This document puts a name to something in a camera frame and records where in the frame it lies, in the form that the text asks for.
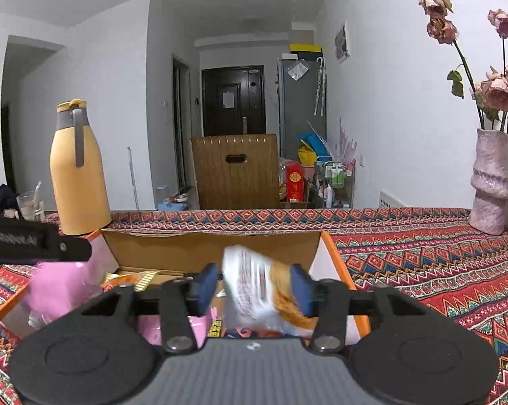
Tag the red gift box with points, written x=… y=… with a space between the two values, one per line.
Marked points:
x=295 y=179

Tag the dried pink roses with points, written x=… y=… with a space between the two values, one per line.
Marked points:
x=498 y=90

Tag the dark cloth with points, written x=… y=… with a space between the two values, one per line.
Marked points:
x=3 y=198

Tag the orange thermos jug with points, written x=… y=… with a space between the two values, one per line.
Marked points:
x=78 y=177

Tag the pink ceramic vase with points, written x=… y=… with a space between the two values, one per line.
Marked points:
x=492 y=185

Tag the orange cardboard box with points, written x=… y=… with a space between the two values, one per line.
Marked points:
x=173 y=249

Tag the dark side door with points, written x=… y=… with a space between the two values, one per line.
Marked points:
x=182 y=135

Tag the patterned red tablecloth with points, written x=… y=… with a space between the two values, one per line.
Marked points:
x=405 y=261

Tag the clear drinking glass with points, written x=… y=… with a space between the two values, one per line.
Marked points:
x=30 y=206

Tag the blue plastic object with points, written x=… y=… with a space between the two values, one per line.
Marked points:
x=308 y=140

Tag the pink wall decoration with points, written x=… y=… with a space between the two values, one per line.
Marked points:
x=347 y=145

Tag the white orange snack packet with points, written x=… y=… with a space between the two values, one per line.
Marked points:
x=254 y=278

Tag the white umbrella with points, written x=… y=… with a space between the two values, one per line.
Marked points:
x=319 y=88

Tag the pink snack packet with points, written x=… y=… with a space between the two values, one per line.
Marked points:
x=203 y=331
x=59 y=287

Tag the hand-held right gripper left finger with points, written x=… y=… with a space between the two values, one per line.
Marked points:
x=205 y=287

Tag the yellow box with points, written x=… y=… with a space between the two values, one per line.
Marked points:
x=305 y=47

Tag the clear plastic bag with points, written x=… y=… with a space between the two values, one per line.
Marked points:
x=298 y=71

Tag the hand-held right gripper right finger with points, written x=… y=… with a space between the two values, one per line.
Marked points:
x=302 y=289

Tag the yellow bag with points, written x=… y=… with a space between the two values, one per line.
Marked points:
x=306 y=157

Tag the dark entrance door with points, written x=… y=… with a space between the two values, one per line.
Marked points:
x=254 y=93

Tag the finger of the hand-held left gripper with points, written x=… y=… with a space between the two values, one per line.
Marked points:
x=74 y=251

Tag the wall poster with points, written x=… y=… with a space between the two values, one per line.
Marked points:
x=342 y=44

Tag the grey refrigerator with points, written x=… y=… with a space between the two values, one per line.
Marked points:
x=298 y=114

